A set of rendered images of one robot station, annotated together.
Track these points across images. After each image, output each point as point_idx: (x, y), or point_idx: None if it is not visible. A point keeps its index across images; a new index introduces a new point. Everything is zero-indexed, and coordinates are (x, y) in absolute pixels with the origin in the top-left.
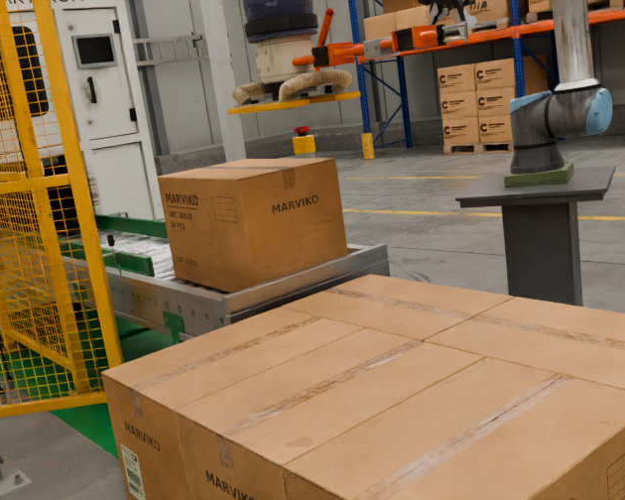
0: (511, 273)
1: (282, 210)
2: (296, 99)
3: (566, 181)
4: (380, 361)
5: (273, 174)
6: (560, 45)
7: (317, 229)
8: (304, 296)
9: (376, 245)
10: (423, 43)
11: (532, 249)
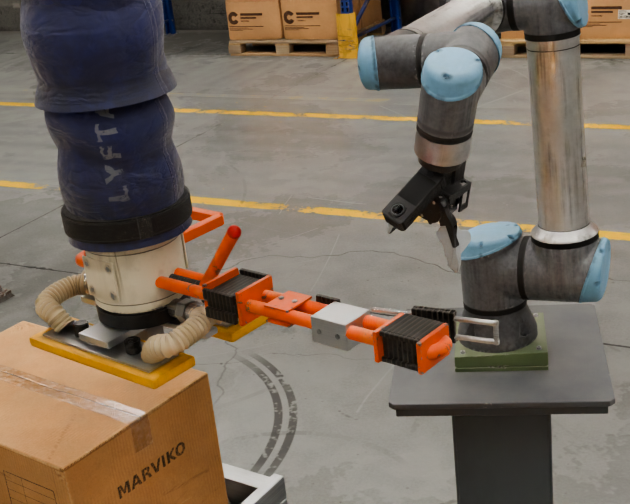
0: (462, 487)
1: (133, 488)
2: (172, 359)
3: (547, 366)
4: None
5: (117, 437)
6: (544, 177)
7: (186, 493)
8: None
9: (269, 481)
10: (432, 361)
11: (494, 457)
